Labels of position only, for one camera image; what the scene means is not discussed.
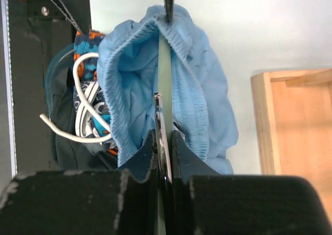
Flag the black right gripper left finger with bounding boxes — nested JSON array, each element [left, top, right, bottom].
[[1, 130, 157, 234]]

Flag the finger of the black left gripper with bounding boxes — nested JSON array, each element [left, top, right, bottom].
[[164, 0, 174, 23]]

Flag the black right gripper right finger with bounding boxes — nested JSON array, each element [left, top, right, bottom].
[[172, 131, 331, 234]]

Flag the sage green hanger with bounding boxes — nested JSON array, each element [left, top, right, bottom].
[[154, 34, 174, 234]]

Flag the light blue shorts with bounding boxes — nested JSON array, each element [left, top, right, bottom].
[[39, 3, 240, 175]]

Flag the dark navy shorts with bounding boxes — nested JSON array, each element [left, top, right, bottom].
[[50, 68, 117, 171]]

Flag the blue patterned shorts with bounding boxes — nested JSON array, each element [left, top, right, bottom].
[[73, 31, 118, 156]]

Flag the wooden clothes rack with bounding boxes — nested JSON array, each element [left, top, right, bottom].
[[250, 68, 332, 194]]

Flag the white cable duct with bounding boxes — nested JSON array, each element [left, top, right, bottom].
[[1, 0, 17, 177]]

